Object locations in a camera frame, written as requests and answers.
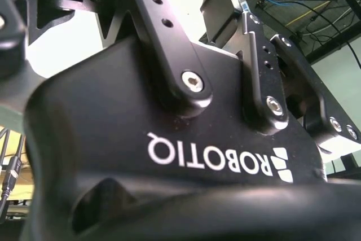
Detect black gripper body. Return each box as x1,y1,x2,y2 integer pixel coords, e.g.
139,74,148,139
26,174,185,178
22,36,361,241

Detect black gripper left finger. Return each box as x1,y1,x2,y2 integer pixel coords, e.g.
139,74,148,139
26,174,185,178
0,0,214,117

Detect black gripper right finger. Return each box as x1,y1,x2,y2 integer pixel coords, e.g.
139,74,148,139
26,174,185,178
239,11,361,144

